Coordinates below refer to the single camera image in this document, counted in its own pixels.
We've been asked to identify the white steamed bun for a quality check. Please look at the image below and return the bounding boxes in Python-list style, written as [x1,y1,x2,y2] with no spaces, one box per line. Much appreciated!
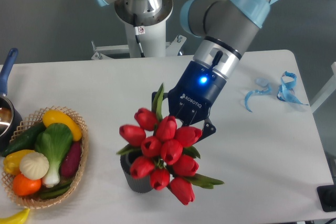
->
[19,152,49,180]

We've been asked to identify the black device at edge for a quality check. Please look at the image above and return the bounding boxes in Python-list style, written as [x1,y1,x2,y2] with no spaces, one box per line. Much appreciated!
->
[317,185,335,212]

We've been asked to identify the orange tangerine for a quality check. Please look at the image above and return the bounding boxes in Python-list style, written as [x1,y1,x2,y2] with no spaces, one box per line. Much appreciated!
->
[13,174,42,196]

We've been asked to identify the blue ribbon strip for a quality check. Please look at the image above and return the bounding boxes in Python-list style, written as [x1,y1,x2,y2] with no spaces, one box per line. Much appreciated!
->
[244,78,272,112]

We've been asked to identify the purple sweet potato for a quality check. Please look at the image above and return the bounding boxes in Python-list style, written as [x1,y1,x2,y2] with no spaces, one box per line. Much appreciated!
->
[60,142,81,178]

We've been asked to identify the dark green bean pods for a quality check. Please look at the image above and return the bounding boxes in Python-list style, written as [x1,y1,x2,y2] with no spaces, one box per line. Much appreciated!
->
[39,182,71,200]

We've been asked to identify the blue ribbon loop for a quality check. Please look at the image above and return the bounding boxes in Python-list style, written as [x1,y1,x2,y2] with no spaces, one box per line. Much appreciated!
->
[277,71,308,105]

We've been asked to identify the red tulip bouquet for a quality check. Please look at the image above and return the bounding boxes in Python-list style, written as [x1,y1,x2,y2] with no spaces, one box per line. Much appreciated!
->
[115,82,225,206]

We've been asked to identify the white frame at right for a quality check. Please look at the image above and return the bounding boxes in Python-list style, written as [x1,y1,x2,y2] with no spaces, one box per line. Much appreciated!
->
[310,62,335,113]

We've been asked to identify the blue handled saucepan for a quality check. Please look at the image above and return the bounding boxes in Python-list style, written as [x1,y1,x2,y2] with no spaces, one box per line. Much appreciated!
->
[1,48,22,152]

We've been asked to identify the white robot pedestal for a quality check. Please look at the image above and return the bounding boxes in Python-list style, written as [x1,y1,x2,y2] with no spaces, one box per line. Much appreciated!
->
[91,0,186,60]

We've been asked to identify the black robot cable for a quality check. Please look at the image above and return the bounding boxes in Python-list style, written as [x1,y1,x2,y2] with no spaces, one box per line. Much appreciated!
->
[132,13,146,58]

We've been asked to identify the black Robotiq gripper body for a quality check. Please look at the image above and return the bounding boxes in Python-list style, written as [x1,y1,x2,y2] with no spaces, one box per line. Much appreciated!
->
[167,61,226,125]

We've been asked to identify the yellow banana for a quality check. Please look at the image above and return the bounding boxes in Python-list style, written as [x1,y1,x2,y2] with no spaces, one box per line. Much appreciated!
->
[0,208,30,224]

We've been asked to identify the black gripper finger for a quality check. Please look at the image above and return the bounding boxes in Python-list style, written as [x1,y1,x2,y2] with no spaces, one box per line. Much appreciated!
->
[197,118,216,143]
[151,91,168,115]

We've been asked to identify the woven bamboo basket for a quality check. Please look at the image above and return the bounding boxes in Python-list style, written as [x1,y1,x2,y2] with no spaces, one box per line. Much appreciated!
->
[1,106,89,209]

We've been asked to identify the green bok choy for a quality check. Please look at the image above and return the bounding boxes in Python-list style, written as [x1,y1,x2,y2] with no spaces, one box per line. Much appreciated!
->
[35,123,73,188]

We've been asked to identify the green cucumber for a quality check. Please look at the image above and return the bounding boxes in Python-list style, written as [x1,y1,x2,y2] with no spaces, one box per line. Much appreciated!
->
[1,122,46,157]

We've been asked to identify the yellow bell pepper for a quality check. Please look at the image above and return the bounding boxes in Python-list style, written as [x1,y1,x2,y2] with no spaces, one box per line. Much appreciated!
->
[3,150,34,176]

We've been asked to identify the dark grey ribbed vase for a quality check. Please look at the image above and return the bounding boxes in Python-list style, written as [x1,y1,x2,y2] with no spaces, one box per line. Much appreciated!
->
[120,151,153,194]

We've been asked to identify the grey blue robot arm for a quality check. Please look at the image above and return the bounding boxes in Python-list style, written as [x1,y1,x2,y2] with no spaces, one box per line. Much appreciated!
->
[96,0,278,138]

